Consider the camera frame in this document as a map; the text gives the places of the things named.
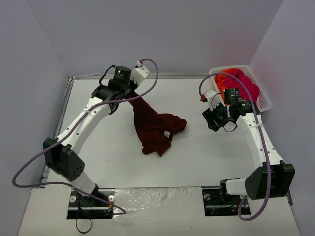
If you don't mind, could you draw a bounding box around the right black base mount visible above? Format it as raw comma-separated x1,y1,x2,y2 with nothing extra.
202,187,241,217

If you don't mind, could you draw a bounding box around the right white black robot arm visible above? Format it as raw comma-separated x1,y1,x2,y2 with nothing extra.
201,88,295,203

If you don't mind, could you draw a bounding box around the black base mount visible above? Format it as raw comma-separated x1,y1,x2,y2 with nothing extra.
67,190,113,220
202,187,241,217

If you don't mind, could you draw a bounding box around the thin black cable loop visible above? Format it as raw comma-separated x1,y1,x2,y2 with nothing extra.
75,217,93,234

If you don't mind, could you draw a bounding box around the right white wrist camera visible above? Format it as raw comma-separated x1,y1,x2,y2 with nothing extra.
200,91,222,111

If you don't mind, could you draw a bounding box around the orange t shirt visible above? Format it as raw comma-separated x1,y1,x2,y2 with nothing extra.
215,68,237,93

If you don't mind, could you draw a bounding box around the maroon t shirt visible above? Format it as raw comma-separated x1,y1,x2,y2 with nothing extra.
129,98,187,157

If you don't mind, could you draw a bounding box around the white plastic basket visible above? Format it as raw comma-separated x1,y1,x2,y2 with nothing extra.
209,65,272,112

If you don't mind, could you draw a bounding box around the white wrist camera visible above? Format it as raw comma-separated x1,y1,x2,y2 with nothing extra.
200,91,222,111
130,66,150,86

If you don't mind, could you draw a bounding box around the pink t shirt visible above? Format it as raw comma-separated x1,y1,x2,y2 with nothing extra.
223,68,260,102

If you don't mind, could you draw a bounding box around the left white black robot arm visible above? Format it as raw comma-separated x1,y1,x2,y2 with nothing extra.
43,66,143,206

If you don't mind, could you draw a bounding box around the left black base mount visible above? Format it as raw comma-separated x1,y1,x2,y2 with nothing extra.
67,190,113,220

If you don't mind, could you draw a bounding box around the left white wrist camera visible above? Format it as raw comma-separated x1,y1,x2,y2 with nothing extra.
130,66,150,86

